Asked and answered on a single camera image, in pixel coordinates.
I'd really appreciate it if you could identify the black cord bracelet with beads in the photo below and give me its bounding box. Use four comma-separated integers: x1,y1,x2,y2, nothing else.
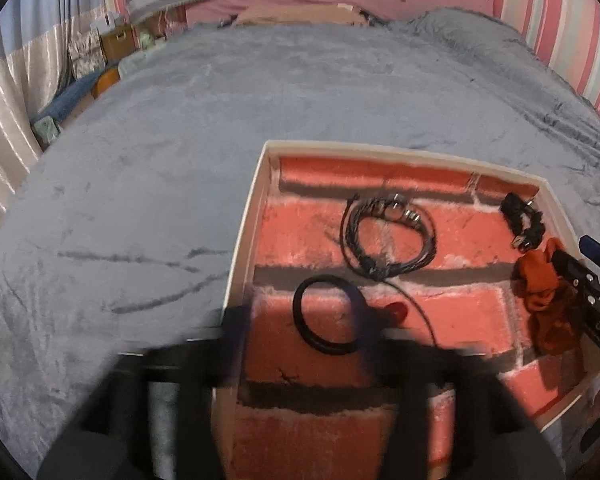
341,193,440,351

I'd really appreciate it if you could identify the wooden box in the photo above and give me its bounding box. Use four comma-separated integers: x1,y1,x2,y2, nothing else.
99,24,137,65

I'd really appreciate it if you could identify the black braided bracelet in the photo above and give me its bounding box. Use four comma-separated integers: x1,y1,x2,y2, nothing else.
499,192,547,252

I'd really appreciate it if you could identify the orange scrunchie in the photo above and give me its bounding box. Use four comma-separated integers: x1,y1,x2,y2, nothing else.
511,238,583,356

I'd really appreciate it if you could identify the small green box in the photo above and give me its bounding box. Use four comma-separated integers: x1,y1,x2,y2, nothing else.
31,115,62,152

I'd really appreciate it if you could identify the grey fleece blanket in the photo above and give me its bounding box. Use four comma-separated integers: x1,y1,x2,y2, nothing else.
0,7,600,480

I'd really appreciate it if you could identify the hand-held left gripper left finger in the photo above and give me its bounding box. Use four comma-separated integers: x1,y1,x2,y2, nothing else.
125,306,254,480

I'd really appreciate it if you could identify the white box with brick lining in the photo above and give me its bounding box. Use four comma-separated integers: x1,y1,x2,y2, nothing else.
207,140,600,480

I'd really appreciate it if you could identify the blue cloth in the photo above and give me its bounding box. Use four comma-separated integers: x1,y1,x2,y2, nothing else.
39,69,112,128

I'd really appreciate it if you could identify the shiny cream curtain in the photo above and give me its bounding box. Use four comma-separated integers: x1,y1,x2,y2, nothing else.
0,10,103,256

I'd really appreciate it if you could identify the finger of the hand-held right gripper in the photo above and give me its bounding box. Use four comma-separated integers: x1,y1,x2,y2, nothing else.
551,250,600,356
579,234,600,277

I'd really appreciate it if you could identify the black bangle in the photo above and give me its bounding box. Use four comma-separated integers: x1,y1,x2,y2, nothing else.
293,276,376,356

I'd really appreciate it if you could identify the beige pillow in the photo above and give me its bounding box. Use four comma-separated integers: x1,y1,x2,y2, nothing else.
232,4,370,27

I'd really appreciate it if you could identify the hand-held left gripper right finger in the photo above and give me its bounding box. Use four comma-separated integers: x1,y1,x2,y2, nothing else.
374,309,507,480

